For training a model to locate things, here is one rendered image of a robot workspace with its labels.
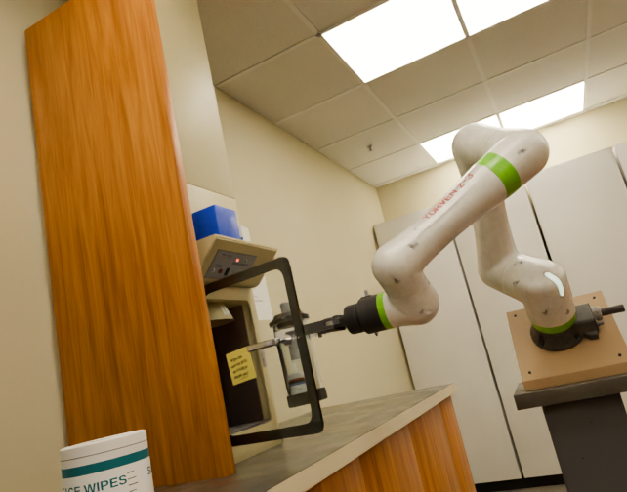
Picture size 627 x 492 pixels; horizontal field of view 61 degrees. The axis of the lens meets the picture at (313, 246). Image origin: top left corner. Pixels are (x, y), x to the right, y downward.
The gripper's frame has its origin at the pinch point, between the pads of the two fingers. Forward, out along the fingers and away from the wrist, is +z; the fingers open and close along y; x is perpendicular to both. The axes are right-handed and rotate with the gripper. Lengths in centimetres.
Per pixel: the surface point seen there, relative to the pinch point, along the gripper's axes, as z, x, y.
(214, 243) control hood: 8.1, -26.3, 17.0
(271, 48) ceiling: 22, -142, -80
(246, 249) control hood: 8.0, -26.4, 2.0
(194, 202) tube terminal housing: 18.3, -43.0, 8.0
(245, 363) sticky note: 4.3, 5.2, 18.8
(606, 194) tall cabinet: -112, -64, -293
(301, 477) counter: -11.4, 29.7, 31.0
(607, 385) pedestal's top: -70, 30, -32
